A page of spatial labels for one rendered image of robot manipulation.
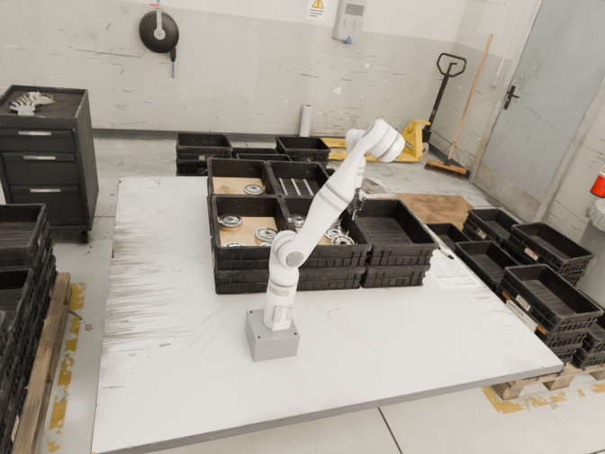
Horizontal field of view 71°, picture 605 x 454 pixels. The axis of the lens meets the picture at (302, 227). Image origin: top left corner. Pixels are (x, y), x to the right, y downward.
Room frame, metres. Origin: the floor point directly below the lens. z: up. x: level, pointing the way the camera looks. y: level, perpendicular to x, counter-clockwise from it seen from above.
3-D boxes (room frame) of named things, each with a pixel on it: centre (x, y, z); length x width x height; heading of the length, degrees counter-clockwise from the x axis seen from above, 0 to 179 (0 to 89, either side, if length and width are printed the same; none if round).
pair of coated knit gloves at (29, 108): (2.36, 1.73, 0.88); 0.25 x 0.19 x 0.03; 22
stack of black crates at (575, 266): (2.37, -1.55, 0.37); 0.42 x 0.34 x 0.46; 22
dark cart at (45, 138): (2.49, 1.70, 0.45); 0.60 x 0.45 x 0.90; 22
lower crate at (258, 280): (1.46, 0.20, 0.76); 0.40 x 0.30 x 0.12; 18
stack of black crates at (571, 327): (1.84, -1.33, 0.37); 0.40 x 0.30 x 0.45; 22
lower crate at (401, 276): (1.65, -0.37, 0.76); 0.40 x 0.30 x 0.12; 18
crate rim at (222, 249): (1.46, 0.20, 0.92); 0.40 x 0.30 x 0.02; 18
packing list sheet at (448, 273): (1.71, -0.70, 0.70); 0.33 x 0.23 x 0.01; 22
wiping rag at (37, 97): (2.58, 1.79, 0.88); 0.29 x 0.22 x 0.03; 22
